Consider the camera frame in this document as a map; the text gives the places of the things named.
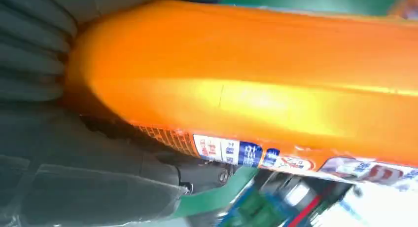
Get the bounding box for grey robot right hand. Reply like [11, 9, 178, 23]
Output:
[0, 0, 237, 227]

